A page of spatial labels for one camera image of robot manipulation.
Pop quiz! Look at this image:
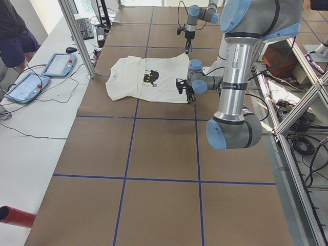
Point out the blue teach pendant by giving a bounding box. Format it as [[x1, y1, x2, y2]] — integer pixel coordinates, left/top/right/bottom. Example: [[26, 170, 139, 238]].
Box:
[[42, 53, 77, 77], [4, 73, 50, 104]]

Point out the black power adapter box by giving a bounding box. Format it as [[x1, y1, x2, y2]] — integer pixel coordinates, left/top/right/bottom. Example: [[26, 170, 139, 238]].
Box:
[[96, 27, 106, 48]]

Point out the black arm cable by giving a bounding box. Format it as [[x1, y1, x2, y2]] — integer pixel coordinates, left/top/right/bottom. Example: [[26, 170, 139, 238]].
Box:
[[177, 0, 209, 33]]

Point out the upper orange electronics board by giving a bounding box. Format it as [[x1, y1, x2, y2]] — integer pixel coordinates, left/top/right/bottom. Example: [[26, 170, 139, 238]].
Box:
[[93, 49, 101, 60]]

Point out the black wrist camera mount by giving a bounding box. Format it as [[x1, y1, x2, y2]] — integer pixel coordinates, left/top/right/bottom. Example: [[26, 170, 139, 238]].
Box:
[[175, 78, 188, 94], [176, 27, 186, 35]]

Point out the aluminium side frame rack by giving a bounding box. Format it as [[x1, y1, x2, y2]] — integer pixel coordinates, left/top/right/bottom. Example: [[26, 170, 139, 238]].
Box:
[[252, 15, 328, 246]]

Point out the black keyboard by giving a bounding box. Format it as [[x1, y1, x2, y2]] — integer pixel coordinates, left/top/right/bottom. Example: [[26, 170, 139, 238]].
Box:
[[76, 17, 94, 40]]

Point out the upper blue teach pendant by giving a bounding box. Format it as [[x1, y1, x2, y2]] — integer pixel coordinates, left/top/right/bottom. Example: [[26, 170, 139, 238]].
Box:
[[42, 53, 77, 77]]

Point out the person in dark clothes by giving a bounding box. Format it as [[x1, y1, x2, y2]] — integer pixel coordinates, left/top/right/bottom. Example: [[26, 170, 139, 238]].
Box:
[[0, 0, 42, 121]]

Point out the red cylinder tube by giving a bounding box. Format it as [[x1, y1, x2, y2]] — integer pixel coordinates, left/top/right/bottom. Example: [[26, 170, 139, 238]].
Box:
[[1, 206, 36, 228]]

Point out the black computer mouse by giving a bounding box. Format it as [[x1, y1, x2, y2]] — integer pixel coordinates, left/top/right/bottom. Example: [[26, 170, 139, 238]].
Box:
[[66, 47, 77, 54]]

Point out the aluminium frame post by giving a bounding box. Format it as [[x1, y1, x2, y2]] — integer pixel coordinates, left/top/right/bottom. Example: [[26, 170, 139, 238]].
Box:
[[58, 0, 96, 78]]

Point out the brown cardboard box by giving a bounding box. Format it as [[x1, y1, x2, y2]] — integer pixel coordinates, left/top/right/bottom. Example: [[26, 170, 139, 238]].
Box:
[[262, 41, 298, 78]]

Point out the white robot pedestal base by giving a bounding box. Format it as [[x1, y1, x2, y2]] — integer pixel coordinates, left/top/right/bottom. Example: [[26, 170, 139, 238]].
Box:
[[203, 35, 228, 76]]

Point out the cream long sleeve cat shirt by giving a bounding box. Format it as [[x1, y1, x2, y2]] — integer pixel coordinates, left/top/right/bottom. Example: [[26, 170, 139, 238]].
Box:
[[106, 53, 190, 104]]

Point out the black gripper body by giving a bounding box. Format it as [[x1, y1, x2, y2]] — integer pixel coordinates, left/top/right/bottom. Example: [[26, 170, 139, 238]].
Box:
[[185, 30, 196, 42], [183, 85, 195, 96]]

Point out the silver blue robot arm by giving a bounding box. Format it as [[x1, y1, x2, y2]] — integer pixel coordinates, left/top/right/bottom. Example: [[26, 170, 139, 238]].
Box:
[[176, 1, 303, 150], [184, 0, 219, 54]]

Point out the lower blue teach pendant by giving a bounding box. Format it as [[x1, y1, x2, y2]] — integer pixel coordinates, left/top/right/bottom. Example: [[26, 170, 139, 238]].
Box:
[[4, 73, 50, 104]]

